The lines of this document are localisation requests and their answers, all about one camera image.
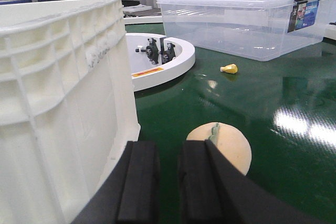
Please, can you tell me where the white plastic tote crate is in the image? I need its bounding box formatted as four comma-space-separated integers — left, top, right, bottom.
1, 0, 140, 223

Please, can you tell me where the black bearing bracket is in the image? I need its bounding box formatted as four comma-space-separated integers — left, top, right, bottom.
135, 38, 159, 65
162, 42, 176, 64

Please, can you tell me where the clear plastic storage box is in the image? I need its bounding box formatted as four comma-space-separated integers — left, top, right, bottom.
157, 0, 335, 61

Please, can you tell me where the small yellow bottle toy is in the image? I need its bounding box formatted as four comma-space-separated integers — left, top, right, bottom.
220, 64, 238, 74

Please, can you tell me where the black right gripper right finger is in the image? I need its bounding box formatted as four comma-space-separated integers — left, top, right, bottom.
179, 140, 321, 223

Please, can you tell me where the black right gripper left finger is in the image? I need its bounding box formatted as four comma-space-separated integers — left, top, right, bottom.
73, 141, 160, 223

